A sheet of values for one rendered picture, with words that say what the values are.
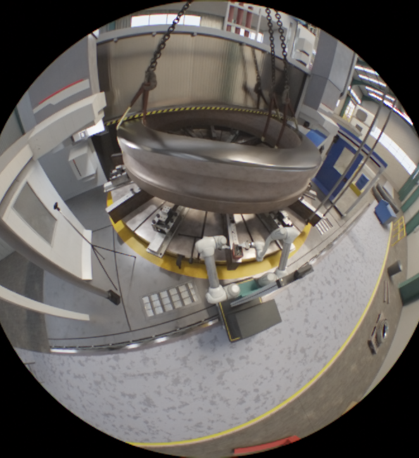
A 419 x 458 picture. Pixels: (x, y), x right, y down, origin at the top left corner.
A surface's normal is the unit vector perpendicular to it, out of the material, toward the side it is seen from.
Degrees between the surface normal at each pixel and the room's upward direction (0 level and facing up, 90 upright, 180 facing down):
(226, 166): 90
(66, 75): 90
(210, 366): 0
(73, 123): 90
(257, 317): 0
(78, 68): 90
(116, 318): 0
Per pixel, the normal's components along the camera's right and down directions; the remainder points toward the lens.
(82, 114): 0.40, 0.78
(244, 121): -0.50, 0.70
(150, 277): 0.09, -0.55
